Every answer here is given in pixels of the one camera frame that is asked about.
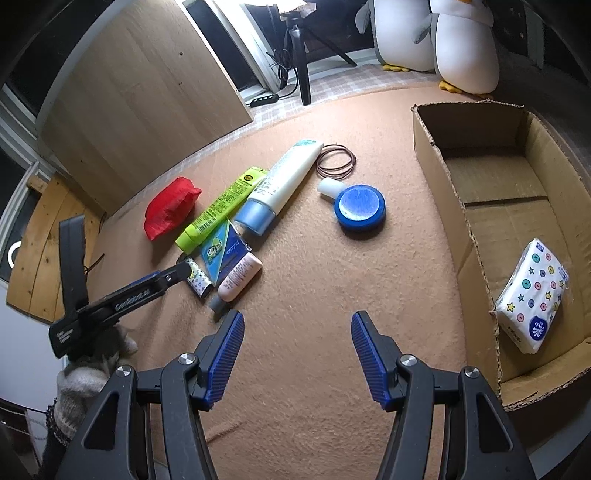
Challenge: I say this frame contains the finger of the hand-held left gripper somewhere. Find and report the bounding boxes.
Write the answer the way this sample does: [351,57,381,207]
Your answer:
[148,262,193,295]
[107,272,163,302]

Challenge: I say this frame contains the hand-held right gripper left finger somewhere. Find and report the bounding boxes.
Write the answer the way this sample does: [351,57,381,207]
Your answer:
[55,310,245,480]

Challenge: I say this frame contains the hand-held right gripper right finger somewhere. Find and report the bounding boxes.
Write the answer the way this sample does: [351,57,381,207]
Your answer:
[351,311,539,480]

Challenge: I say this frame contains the small patterned tube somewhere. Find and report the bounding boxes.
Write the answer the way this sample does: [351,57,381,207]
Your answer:
[182,258,214,301]

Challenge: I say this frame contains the blue sachet packet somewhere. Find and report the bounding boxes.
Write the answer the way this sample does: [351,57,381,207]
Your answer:
[199,219,254,278]

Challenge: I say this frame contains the small pink tube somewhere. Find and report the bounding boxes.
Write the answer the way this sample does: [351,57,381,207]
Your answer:
[209,251,264,313]

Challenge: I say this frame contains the red pouch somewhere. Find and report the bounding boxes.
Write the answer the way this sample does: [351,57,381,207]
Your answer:
[144,178,203,241]

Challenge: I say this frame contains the yellow-green tube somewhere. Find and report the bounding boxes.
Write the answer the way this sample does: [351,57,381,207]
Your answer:
[175,166,269,254]

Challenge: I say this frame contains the blue round jar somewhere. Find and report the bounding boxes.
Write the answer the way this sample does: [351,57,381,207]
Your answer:
[333,184,386,232]

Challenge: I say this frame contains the white tube with blue cap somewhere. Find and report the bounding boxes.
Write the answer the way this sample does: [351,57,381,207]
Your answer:
[233,139,325,235]

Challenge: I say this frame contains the small white bottle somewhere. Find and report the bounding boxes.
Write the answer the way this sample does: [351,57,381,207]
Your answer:
[317,178,348,204]

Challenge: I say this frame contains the cardboard box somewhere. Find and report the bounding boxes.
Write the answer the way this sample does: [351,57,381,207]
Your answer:
[411,99,591,414]

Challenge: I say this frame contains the brown hair ties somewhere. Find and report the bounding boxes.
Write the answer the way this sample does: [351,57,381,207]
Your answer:
[318,144,356,180]

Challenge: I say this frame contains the person's left hand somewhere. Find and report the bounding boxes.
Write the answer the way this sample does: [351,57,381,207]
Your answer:
[55,325,139,444]

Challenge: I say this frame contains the pine wood panel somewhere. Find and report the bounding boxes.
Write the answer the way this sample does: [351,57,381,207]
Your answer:
[6,173,100,324]

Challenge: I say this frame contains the patterned tissue pack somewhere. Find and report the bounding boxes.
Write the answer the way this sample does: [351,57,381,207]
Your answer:
[495,237,570,355]

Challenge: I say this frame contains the light wooden board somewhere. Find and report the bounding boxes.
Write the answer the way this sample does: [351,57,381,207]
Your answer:
[36,0,254,215]

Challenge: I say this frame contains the black power strip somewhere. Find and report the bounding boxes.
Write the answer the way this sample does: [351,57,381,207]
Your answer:
[247,92,281,109]

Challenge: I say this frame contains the black tripod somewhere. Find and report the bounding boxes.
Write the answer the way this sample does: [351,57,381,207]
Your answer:
[277,11,357,106]

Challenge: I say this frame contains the small penguin plush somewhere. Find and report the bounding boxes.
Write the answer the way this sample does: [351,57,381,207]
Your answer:
[427,0,502,95]

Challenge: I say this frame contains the large penguin plush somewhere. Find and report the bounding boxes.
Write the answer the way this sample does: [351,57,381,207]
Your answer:
[355,0,439,72]

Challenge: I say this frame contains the black adapter cable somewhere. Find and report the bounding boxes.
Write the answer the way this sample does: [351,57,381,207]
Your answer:
[82,215,108,274]

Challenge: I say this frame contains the black power strip cable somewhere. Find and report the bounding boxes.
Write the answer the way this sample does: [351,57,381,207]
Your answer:
[265,46,301,99]

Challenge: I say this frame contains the white door frame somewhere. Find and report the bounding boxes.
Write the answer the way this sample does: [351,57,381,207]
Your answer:
[182,0,278,90]

